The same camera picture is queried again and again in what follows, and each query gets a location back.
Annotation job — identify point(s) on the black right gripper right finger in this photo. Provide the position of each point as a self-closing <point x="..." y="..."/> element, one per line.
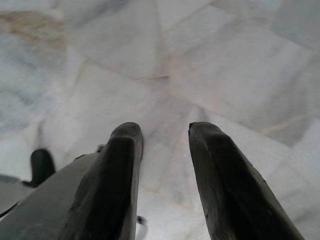
<point x="230" y="190"/>

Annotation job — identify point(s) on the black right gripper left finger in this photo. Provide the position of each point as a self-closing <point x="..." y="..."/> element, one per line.
<point x="110" y="185"/>

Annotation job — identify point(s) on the black robot foot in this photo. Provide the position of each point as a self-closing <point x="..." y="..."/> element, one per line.
<point x="42" y="166"/>

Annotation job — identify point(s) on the grey robot leg shell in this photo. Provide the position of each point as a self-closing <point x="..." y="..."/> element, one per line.
<point x="12" y="192"/>

